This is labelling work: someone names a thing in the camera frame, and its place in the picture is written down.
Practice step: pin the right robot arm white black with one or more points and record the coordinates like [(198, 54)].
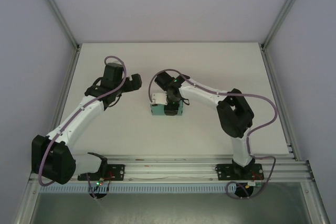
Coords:
[(233, 116)]

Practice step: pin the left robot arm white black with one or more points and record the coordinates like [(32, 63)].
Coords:
[(76, 121)]

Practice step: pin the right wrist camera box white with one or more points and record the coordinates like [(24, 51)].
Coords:
[(159, 98)]

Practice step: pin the aluminium side rail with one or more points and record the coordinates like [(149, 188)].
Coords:
[(279, 98), (63, 98)]

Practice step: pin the aluminium mounting rail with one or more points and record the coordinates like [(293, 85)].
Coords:
[(168, 167)]

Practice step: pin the aluminium frame post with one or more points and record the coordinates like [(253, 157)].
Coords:
[(286, 9), (56, 11)]

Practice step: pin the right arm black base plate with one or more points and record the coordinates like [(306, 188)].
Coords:
[(224, 171)]

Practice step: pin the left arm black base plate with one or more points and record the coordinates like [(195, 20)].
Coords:
[(116, 171)]

